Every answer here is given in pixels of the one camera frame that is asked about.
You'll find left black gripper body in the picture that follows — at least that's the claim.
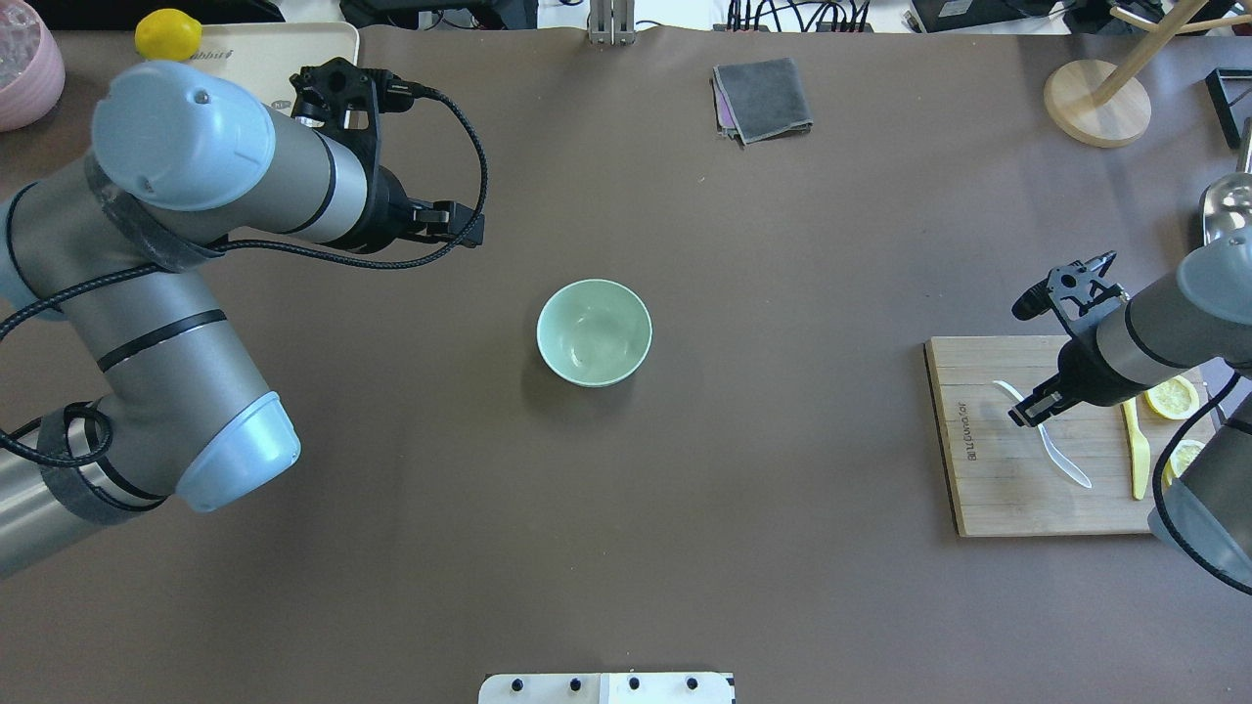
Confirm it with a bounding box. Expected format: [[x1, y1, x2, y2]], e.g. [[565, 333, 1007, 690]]
[[290, 58, 412, 254]]

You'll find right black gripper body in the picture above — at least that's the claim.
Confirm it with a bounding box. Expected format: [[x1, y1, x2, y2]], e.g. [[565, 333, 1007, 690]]
[[1039, 252, 1143, 410]]

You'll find white ceramic spoon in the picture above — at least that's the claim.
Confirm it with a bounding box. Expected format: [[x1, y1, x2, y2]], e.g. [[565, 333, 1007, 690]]
[[990, 380, 1093, 490]]

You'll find light green bowl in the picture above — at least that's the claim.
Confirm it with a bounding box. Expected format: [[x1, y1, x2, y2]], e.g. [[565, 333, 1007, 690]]
[[535, 278, 654, 388]]

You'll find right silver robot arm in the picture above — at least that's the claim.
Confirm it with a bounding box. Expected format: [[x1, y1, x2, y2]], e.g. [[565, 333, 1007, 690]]
[[1008, 228, 1251, 593]]

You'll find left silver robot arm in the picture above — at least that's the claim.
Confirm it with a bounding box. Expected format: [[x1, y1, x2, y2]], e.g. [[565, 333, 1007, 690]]
[[3, 58, 487, 577]]

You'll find pink ribbed bowl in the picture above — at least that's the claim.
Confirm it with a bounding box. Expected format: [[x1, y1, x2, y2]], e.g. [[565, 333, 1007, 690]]
[[1, 1, 66, 132]]

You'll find cream rabbit tray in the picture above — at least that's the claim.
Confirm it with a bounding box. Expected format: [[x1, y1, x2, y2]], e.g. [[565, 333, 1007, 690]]
[[185, 23, 361, 114]]

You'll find bamboo cutting board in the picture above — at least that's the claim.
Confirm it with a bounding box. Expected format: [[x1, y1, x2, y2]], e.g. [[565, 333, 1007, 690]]
[[923, 334, 1252, 539]]

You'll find yellow plastic knife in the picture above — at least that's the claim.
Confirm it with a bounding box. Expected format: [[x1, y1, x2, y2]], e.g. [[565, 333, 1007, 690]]
[[1121, 398, 1152, 501]]

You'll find upper lemon slice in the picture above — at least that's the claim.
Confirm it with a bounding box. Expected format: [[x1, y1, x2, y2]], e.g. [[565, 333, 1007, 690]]
[[1143, 375, 1201, 420]]

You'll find lemon slice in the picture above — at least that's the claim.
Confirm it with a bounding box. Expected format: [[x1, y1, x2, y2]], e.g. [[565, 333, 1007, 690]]
[[1143, 375, 1201, 420], [1164, 438, 1206, 484]]

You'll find top lower lemon slice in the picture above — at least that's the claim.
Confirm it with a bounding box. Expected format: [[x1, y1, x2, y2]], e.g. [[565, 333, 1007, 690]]
[[1164, 438, 1206, 484]]

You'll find metal scoop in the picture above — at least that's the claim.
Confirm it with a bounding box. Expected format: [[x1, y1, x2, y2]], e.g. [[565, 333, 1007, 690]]
[[1201, 116, 1251, 246]]

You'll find yellow lemon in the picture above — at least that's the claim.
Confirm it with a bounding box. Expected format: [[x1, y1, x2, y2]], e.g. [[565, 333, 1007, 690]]
[[134, 8, 204, 61]]

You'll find wooden stand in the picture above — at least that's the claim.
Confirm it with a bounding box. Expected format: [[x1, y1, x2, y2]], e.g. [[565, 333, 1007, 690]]
[[1043, 1, 1251, 149]]

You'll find grey folded cloth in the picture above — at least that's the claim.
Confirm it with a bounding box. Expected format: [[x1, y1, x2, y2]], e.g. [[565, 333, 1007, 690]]
[[711, 58, 814, 147]]

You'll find grey metal bracket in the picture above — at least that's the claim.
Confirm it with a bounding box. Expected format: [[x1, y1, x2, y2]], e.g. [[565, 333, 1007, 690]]
[[587, 0, 639, 46]]

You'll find black frame object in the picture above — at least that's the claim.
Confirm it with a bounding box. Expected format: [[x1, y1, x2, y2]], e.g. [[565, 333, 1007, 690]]
[[1204, 66, 1251, 152]]

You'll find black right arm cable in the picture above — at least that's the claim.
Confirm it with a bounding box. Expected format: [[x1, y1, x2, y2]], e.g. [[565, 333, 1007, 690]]
[[1151, 372, 1252, 598]]

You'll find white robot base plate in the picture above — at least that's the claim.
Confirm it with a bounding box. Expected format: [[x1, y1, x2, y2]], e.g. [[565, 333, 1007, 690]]
[[477, 670, 737, 703]]

